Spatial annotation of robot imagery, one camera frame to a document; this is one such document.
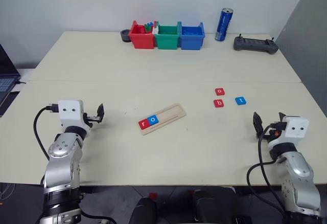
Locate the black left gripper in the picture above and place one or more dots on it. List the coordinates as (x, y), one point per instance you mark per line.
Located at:
(87, 124)

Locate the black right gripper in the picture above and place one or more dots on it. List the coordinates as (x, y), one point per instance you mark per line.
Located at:
(272, 130)

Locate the blue letter tile t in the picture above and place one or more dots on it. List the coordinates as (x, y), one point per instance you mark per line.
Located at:
(240, 100)

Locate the red letter tile b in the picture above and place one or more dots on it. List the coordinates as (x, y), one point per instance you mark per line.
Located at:
(219, 103)

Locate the red letter tile o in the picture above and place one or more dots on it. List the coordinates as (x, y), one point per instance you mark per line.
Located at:
(219, 91)

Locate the wooden letter tray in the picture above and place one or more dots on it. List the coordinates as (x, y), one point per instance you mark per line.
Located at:
(169, 114)

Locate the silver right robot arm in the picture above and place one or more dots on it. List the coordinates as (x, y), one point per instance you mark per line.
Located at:
(299, 178)

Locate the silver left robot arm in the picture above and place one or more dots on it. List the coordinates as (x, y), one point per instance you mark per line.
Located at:
(64, 157)

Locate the red letter tile r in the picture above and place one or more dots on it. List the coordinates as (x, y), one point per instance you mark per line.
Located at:
(144, 123)

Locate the blue letter tile o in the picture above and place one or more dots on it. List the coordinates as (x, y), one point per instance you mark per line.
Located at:
(153, 119)

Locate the grey remote controller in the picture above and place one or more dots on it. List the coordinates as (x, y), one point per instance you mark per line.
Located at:
(255, 45)

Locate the dark grey round dish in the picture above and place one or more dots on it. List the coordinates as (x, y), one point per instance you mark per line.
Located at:
(125, 35)

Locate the red plastic bin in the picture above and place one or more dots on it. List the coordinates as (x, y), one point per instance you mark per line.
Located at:
(141, 40)

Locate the green toy brick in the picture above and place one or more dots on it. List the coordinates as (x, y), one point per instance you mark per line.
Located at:
(147, 27)

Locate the green plastic bin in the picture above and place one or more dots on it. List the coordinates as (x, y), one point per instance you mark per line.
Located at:
(167, 41)

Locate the small red object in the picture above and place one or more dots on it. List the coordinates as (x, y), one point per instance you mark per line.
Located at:
(152, 196)

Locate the white plastic piece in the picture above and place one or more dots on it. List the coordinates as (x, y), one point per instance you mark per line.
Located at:
(155, 30)

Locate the large dark rounded shape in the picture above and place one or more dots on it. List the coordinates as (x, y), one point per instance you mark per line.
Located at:
(214, 206)

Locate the black laptop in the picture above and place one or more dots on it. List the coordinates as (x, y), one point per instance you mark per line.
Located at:
(6, 73)

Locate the blue toy brick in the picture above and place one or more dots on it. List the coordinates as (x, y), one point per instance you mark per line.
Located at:
(152, 24)

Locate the small dark rounded shape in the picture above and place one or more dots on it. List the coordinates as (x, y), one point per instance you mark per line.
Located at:
(143, 211)

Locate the blue drink can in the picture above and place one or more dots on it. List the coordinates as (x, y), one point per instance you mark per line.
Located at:
(223, 24)

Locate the blue plastic bin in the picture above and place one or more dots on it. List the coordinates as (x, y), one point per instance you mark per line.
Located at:
(191, 41)

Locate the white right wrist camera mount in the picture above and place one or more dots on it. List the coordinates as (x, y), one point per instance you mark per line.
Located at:
(296, 126)

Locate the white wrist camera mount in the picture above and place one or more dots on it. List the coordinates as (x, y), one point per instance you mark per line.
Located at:
(70, 112)
(296, 126)

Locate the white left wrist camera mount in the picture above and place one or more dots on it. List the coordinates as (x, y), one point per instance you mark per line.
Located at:
(70, 112)

